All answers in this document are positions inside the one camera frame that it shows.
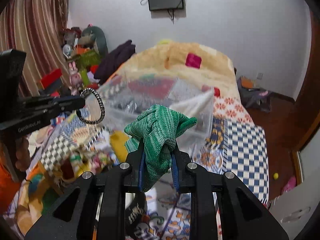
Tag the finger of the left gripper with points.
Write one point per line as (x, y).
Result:
(65, 104)

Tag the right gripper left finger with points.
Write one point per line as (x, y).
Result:
(93, 207)

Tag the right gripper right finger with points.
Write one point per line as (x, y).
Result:
(222, 197)

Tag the yellow sponge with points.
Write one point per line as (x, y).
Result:
(117, 142)

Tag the green knitted cloth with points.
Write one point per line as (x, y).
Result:
(158, 127)

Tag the clear plastic box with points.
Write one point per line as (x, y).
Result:
(125, 98)

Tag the person's left hand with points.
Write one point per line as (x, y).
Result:
(23, 155)

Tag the pink bunny toy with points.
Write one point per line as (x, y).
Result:
(74, 78)

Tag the red box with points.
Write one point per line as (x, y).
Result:
(49, 79)

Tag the patchwork patterned bedsheet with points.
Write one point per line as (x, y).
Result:
(235, 144)

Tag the green cardboard box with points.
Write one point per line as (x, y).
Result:
(88, 58)

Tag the dark purple garment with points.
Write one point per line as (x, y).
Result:
(114, 60)

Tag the pink slipper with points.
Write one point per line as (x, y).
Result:
(291, 184)

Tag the green dinosaur plush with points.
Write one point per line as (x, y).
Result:
(94, 37)

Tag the striped pink curtain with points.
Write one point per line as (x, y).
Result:
(36, 27)

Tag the white cloth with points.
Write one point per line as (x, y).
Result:
(193, 107)

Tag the grey bag on floor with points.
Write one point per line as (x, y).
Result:
(252, 96)

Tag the beige fleece blanket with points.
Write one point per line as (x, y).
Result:
(198, 64)

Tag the wall power socket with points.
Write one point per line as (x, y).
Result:
(259, 76)

